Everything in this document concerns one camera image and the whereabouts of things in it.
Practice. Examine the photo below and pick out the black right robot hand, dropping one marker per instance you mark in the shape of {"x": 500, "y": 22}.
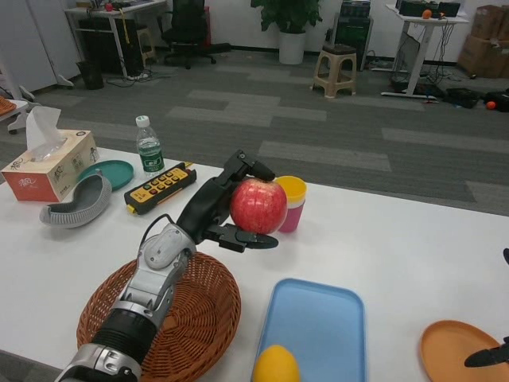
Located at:
{"x": 487, "y": 357}

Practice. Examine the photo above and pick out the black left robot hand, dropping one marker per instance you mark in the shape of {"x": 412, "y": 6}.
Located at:
{"x": 207, "y": 207}

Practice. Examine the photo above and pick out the red apple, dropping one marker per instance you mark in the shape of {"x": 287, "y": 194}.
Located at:
{"x": 260, "y": 205}

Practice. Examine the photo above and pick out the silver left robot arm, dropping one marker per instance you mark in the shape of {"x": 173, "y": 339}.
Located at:
{"x": 155, "y": 278}

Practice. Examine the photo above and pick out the orange plastic plate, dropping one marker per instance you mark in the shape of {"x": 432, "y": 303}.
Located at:
{"x": 445, "y": 346}

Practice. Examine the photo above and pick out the yellow black remote controller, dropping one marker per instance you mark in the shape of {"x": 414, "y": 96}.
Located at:
{"x": 159, "y": 187}

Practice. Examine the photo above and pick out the clear water bottle green label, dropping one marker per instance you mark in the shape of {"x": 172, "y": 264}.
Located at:
{"x": 150, "y": 155}

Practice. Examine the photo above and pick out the pink plastic cup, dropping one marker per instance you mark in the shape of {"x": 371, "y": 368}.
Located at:
{"x": 293, "y": 219}

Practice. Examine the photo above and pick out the white plastic cup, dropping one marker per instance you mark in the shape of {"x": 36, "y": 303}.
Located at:
{"x": 297, "y": 203}

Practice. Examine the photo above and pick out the yellow plastic cup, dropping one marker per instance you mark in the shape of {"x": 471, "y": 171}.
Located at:
{"x": 296, "y": 187}

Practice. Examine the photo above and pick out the teal plastic plate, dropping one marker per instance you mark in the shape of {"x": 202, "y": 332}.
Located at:
{"x": 117, "y": 174}

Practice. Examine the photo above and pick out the brown wicker basket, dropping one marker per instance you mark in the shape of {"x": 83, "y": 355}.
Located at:
{"x": 203, "y": 306}

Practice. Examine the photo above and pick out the grey ribbed curved bowl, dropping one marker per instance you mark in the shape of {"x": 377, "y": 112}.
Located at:
{"x": 83, "y": 195}

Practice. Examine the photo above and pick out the white power strip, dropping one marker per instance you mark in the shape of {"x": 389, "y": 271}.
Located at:
{"x": 138, "y": 76}

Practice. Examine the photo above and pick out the light blue plastic tray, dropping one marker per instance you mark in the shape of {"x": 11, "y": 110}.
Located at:
{"x": 318, "y": 322}

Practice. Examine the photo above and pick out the orange tissue box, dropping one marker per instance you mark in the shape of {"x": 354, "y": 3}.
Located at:
{"x": 49, "y": 171}

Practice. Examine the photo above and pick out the yellow lemon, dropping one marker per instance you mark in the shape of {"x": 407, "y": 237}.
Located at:
{"x": 277, "y": 364}

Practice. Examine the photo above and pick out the plain beige stool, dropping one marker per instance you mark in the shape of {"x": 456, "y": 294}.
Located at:
{"x": 145, "y": 44}

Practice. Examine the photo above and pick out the black mesh trash bin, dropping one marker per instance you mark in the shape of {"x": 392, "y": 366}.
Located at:
{"x": 90, "y": 75}

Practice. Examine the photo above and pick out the white plant pot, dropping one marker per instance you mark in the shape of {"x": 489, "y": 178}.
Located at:
{"x": 292, "y": 47}

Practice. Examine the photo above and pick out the black office chair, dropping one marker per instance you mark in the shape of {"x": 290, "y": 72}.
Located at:
{"x": 187, "y": 26}

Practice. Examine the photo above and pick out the beige plastic stool dark seat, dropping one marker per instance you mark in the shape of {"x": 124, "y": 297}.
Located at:
{"x": 334, "y": 65}

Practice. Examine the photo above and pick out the black cabinet under desk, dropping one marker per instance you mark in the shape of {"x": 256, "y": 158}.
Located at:
{"x": 99, "y": 45}

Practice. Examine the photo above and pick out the green leafy plant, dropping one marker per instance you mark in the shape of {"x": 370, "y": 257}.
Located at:
{"x": 286, "y": 14}

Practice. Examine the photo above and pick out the white small side table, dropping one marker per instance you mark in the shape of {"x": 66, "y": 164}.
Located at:
{"x": 18, "y": 111}

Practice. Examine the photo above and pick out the white desk with clutter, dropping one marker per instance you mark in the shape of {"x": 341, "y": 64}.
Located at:
{"x": 117, "y": 10}

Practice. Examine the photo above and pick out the orange wicker tray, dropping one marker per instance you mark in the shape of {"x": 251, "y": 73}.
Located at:
{"x": 6, "y": 106}

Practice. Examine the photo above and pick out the black green equipment cabinet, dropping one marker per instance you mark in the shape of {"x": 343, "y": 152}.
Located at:
{"x": 353, "y": 33}

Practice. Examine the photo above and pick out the white partition panel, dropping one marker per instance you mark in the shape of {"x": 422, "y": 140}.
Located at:
{"x": 37, "y": 41}

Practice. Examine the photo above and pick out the small orange ball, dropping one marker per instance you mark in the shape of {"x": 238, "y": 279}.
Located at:
{"x": 491, "y": 105}

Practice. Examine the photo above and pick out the bulky black bag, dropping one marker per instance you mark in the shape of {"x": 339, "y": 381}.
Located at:
{"x": 500, "y": 99}

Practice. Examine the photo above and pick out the flat black bag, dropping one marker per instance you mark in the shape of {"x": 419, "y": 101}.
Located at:
{"x": 461, "y": 97}

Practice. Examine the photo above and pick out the white standing desk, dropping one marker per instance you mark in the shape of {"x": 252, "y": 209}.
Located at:
{"x": 420, "y": 47}

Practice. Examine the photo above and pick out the black electronic equipment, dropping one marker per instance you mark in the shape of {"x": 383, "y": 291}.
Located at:
{"x": 415, "y": 8}

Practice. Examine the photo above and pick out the orange fruit on desk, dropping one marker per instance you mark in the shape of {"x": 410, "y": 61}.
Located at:
{"x": 427, "y": 14}

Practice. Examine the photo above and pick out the stacked cardboard boxes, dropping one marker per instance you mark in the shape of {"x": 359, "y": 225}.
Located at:
{"x": 485, "y": 45}

